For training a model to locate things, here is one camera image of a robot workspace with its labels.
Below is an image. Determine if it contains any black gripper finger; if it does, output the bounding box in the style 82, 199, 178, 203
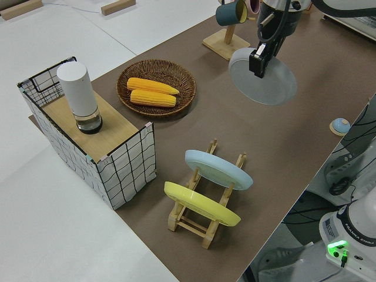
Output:
249, 43, 270, 79

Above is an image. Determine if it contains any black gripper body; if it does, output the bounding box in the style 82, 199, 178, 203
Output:
257, 1, 301, 60

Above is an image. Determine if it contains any gray plate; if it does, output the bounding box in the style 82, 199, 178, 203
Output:
228, 48, 298, 106

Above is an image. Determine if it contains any light blue plate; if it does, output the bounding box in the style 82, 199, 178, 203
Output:
184, 149, 254, 192

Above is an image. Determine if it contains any yellow plate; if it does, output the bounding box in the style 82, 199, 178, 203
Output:
163, 181, 242, 227

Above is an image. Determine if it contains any wooden plate rack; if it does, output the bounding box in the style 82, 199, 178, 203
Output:
167, 137, 248, 250

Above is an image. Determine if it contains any wooden mug tree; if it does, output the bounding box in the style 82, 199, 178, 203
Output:
202, 0, 256, 62

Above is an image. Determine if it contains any dark teal mug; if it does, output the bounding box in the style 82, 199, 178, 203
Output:
215, 0, 249, 26

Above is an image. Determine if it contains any white toaster oven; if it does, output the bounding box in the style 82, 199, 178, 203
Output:
321, 11, 376, 42

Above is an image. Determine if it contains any round wicker basket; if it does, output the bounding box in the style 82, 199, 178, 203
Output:
116, 59, 197, 116

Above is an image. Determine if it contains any brown table mat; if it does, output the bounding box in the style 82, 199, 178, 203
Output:
28, 0, 376, 282

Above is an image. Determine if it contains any yellow corn cob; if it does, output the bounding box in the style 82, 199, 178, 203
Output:
126, 77, 180, 96
129, 89, 177, 108

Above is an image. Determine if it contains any wooden block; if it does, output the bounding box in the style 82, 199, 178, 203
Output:
0, 0, 42, 21
100, 0, 137, 16

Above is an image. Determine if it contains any wooden board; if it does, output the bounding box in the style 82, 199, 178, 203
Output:
41, 92, 139, 161

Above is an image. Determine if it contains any white cylindrical bottle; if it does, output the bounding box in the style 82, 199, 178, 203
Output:
56, 61, 104, 135

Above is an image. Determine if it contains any black coiled cable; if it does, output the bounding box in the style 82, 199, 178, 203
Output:
328, 177, 353, 196

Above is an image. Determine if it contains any wire basket with grid cloth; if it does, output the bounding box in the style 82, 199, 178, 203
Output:
16, 55, 158, 211

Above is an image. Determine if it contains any gray metal bracket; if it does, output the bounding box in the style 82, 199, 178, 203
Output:
249, 245, 308, 282

